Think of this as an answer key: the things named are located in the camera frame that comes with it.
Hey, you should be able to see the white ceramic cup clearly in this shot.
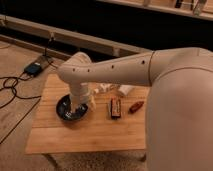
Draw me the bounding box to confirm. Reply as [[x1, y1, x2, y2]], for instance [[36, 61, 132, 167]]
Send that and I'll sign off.
[[118, 85, 134, 97]]

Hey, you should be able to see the black floor cable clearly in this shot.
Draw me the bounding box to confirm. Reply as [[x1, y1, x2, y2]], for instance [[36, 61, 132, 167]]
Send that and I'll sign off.
[[0, 61, 68, 145]]

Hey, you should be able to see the red pepper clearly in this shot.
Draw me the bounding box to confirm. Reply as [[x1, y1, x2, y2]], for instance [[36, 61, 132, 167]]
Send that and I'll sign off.
[[129, 101, 144, 114]]

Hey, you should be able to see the black rectangular box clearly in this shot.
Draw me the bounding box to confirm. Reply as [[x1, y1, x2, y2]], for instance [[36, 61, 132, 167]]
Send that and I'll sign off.
[[110, 98, 121, 119]]

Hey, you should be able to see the white tube package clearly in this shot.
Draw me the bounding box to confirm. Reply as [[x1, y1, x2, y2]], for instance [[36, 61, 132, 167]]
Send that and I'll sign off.
[[94, 83, 117, 94]]

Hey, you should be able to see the dark round bowl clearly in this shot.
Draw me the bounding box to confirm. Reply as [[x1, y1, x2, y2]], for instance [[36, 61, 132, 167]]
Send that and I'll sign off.
[[56, 94, 88, 121]]

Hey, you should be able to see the black power adapter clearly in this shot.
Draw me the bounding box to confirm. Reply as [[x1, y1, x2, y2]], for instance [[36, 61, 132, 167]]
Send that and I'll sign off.
[[24, 63, 42, 76]]

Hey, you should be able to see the long wall rail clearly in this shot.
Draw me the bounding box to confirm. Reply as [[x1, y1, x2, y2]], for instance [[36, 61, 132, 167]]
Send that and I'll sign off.
[[0, 14, 148, 57]]

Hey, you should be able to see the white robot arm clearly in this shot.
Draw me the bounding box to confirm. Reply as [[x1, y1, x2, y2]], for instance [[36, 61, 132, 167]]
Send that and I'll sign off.
[[58, 48, 213, 171]]

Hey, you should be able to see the wooden table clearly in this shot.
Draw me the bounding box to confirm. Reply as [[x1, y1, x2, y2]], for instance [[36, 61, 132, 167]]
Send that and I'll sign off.
[[26, 74, 149, 154]]

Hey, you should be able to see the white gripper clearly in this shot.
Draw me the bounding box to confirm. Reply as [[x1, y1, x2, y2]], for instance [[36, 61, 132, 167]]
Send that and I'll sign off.
[[70, 83, 96, 110]]

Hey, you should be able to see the upper wooden shelf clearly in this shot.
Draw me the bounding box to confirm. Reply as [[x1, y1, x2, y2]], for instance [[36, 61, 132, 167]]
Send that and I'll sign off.
[[98, 0, 213, 21]]

